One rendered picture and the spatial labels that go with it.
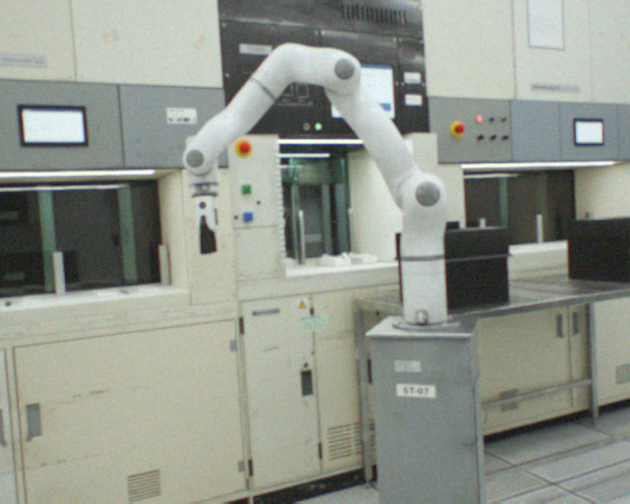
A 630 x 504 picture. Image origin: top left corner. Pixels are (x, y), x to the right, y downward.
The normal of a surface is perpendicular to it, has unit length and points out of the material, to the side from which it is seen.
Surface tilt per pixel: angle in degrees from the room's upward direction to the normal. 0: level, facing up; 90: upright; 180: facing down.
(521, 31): 90
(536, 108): 90
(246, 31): 90
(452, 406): 90
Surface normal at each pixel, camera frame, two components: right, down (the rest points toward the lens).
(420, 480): -0.33, 0.07
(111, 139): 0.43, 0.02
